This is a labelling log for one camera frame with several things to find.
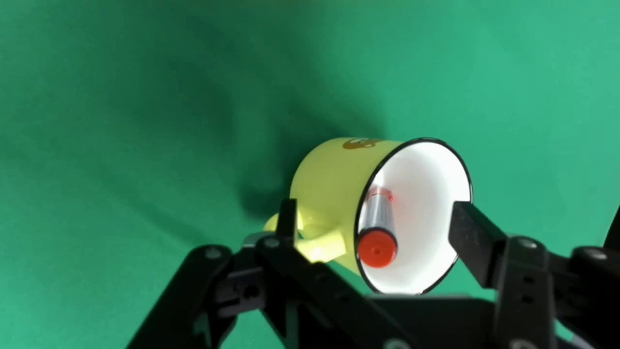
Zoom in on grey marker with red cap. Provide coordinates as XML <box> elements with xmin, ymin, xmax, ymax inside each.
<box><xmin>357</xmin><ymin>186</ymin><xmax>397</xmax><ymax>267</ymax></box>

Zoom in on green tablecloth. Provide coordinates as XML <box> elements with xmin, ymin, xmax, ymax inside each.
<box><xmin>0</xmin><ymin>0</ymin><xmax>620</xmax><ymax>349</ymax></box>

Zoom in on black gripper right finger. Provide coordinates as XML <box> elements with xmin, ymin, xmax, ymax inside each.
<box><xmin>450</xmin><ymin>202</ymin><xmax>620</xmax><ymax>349</ymax></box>

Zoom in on yellow enamel mug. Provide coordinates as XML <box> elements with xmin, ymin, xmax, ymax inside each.
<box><xmin>289</xmin><ymin>138</ymin><xmax>471</xmax><ymax>295</ymax></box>

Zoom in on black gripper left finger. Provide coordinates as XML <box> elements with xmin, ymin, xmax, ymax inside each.
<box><xmin>128</xmin><ymin>200</ymin><xmax>415</xmax><ymax>349</ymax></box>

